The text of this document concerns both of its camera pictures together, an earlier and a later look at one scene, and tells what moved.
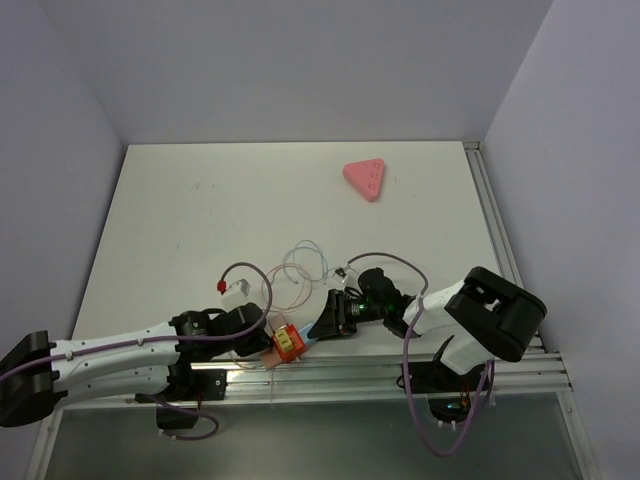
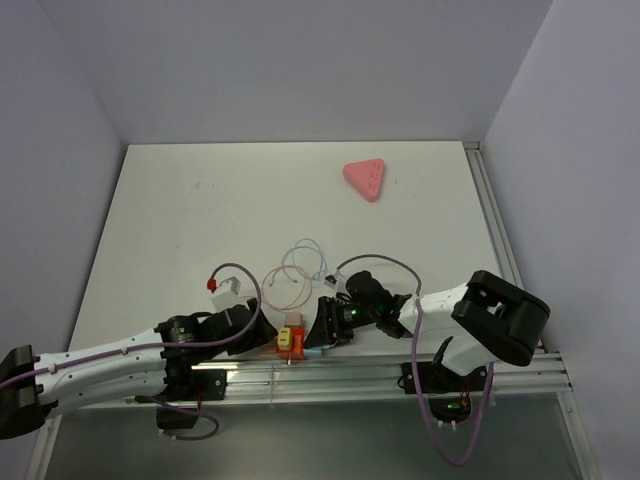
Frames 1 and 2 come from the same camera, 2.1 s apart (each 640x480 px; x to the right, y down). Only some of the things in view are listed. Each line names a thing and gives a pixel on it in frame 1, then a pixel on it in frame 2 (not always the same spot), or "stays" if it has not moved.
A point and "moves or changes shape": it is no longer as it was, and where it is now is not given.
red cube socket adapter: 297,341 stays
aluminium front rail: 355,379 stays
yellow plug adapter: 284,340 stays
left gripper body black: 251,345 stays
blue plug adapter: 304,334 moves or changes shape
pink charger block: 277,321 -> 293,319
